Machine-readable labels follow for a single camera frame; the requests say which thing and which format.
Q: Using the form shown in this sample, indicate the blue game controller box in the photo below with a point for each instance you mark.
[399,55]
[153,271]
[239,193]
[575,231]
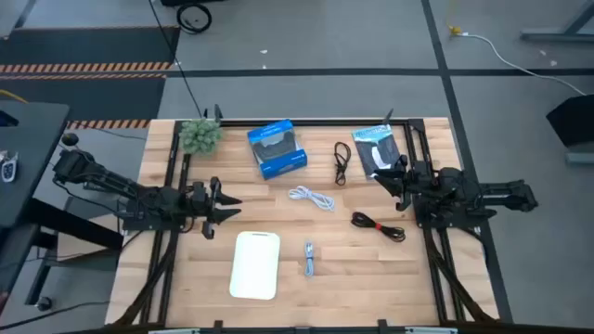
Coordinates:
[255,134]

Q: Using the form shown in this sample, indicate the green artificial plant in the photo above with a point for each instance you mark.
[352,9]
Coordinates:
[200,135]

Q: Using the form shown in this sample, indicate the white plastic tray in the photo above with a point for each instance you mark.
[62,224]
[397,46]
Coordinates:
[255,266]

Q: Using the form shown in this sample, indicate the black hazard-striped floor mat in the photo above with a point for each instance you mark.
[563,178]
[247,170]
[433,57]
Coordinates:
[83,46]

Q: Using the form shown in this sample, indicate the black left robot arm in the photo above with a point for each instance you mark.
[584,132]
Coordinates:
[111,181]

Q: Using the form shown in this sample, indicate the black round knob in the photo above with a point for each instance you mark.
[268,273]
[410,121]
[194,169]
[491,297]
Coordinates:
[70,139]

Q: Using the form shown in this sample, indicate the Yellowstone picture book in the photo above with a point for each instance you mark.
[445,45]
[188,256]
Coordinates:
[371,144]

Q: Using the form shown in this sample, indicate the black box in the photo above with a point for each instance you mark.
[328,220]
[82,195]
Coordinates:
[573,120]

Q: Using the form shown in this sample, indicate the grey table foot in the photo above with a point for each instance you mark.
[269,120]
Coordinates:
[580,158]

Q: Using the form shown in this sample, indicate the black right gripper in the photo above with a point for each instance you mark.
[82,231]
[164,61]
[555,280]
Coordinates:
[412,183]

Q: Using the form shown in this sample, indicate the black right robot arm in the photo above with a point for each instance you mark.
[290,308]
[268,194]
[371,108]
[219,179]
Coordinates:
[501,195]

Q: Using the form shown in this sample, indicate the grey table leg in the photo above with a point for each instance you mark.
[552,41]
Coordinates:
[552,34]

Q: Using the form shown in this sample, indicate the black desk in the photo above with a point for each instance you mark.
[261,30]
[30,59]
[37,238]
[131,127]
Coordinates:
[28,162]

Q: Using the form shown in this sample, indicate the black caster wheel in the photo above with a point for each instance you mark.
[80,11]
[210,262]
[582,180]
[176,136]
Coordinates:
[44,304]

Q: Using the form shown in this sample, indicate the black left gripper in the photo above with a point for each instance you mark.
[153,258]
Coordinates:
[200,199]

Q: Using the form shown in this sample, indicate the black aluminium table frame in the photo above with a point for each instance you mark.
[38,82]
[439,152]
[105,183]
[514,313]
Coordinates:
[325,122]

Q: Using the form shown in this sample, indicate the white key fob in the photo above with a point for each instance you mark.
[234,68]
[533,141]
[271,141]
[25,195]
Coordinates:
[8,170]

